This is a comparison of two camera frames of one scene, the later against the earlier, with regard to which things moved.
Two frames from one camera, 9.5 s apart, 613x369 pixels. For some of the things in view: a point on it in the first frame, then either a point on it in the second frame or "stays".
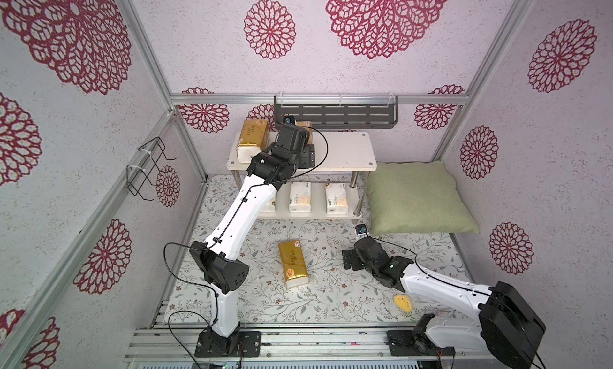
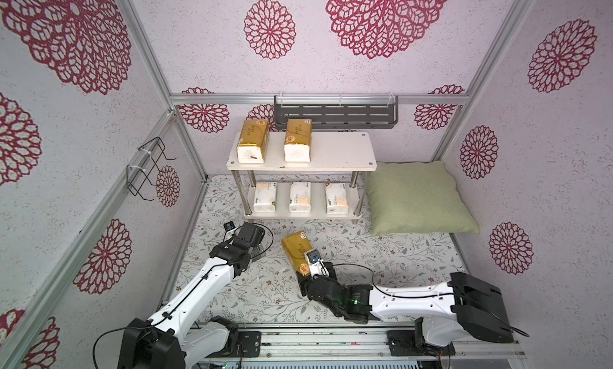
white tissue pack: (336, 198) stays
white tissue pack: (300, 197) stays
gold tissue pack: (254, 139) stays
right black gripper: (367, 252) -> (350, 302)
